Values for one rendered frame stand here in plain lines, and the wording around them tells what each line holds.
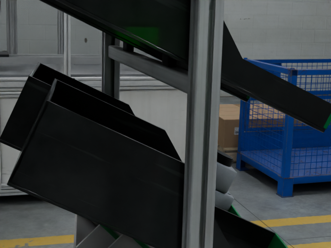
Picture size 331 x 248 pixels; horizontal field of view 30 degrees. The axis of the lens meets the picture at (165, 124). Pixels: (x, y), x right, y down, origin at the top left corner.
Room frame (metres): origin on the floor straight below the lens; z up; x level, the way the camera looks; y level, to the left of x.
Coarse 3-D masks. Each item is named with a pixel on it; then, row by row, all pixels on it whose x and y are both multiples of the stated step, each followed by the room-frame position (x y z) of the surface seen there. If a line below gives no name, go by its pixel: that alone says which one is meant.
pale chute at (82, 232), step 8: (80, 216) 0.72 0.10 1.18; (80, 224) 0.70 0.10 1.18; (88, 224) 0.72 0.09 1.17; (96, 224) 0.74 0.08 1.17; (80, 232) 0.67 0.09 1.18; (88, 232) 0.70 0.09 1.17; (96, 232) 0.62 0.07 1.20; (104, 232) 0.62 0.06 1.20; (112, 232) 0.62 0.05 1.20; (80, 240) 0.65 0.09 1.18; (88, 240) 0.62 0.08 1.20; (96, 240) 0.62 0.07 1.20; (104, 240) 0.62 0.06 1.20; (112, 240) 0.62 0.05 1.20
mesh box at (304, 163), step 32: (256, 64) 5.02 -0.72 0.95; (288, 64) 5.39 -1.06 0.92; (320, 64) 5.49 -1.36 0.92; (320, 96) 4.57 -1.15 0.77; (256, 128) 4.98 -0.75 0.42; (288, 128) 4.48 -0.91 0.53; (256, 160) 4.94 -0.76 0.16; (288, 160) 4.49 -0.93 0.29; (320, 160) 4.59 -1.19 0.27; (288, 192) 4.49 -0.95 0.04
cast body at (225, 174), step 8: (224, 160) 0.71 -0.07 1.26; (232, 160) 0.72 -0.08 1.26; (216, 168) 0.70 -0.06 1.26; (224, 168) 0.70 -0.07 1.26; (232, 168) 0.71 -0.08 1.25; (216, 176) 0.70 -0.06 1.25; (224, 176) 0.70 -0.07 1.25; (232, 176) 0.70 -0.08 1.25; (216, 184) 0.70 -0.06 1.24; (224, 184) 0.70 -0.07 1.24; (216, 192) 0.70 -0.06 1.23; (224, 192) 0.70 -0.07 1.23; (216, 200) 0.70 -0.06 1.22; (224, 200) 0.70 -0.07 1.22; (232, 200) 0.70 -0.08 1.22; (224, 208) 0.70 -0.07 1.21
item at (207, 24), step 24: (192, 0) 0.46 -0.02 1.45; (216, 0) 0.45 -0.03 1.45; (192, 24) 0.46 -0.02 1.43; (216, 24) 0.45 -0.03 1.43; (192, 48) 0.46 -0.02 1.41; (216, 48) 0.45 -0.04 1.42; (192, 72) 0.46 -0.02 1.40; (216, 72) 0.45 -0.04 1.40; (192, 96) 0.45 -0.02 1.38; (216, 96) 0.45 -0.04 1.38; (192, 120) 0.45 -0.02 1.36; (216, 120) 0.45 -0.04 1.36; (192, 144) 0.45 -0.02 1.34; (216, 144) 0.45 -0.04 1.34; (192, 168) 0.45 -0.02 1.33; (192, 192) 0.45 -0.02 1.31; (192, 216) 0.45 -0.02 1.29; (192, 240) 0.45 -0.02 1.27
